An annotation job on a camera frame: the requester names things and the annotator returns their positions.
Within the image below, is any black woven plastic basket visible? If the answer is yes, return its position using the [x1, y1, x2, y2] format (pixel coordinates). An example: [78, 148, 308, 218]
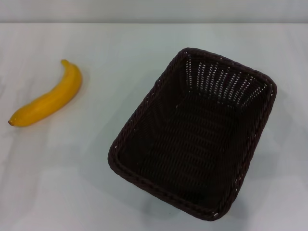
[107, 47, 278, 221]

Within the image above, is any yellow banana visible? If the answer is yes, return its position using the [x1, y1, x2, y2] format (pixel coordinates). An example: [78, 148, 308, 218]
[8, 59, 83, 128]

